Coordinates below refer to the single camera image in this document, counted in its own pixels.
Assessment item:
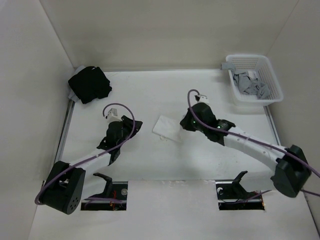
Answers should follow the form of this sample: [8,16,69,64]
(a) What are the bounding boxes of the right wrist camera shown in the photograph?
[194,94,210,105]

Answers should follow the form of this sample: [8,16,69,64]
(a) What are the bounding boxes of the grey cloth under black stack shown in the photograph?
[68,65,86,103]

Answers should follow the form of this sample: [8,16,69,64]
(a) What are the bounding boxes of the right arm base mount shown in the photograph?
[215,171,265,211]

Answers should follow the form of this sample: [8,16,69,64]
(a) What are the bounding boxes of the white plastic basket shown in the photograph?
[221,54,284,107]

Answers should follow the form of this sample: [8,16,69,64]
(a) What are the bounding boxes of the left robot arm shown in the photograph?
[35,115,143,215]

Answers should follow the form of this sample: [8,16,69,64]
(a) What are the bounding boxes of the grey tank tops in basket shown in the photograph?
[232,71,271,100]

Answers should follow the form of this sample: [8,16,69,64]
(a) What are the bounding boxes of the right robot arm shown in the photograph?
[180,102,312,198]

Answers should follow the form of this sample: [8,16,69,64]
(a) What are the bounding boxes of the grey cloth on basket rim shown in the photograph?
[220,62,236,71]

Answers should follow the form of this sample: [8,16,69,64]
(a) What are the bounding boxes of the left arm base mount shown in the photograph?
[80,172,129,211]

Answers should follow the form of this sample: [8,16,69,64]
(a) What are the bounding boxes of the black folded tank top stack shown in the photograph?
[68,66,112,104]

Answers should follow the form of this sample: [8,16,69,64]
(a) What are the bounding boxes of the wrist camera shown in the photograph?
[105,108,121,123]
[194,94,210,105]

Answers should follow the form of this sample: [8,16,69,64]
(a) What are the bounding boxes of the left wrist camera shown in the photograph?
[105,108,121,123]

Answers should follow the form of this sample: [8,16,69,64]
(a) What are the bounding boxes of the white tank top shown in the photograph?
[152,115,183,143]

